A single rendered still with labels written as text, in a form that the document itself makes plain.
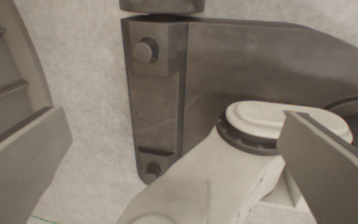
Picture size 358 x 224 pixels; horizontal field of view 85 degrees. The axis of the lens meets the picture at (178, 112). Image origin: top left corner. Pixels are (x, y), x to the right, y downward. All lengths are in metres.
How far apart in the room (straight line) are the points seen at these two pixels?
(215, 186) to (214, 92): 0.26
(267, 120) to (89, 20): 0.60
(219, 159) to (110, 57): 0.53
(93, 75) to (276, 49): 0.60
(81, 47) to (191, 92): 0.44
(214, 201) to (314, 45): 0.36
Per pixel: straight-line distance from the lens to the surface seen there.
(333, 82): 0.53
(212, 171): 0.31
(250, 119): 0.35
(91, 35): 0.75
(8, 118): 0.98
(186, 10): 0.45
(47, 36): 0.85
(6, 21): 0.92
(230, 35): 0.45
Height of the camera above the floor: 0.61
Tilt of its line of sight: 58 degrees down
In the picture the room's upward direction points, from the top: 159 degrees counter-clockwise
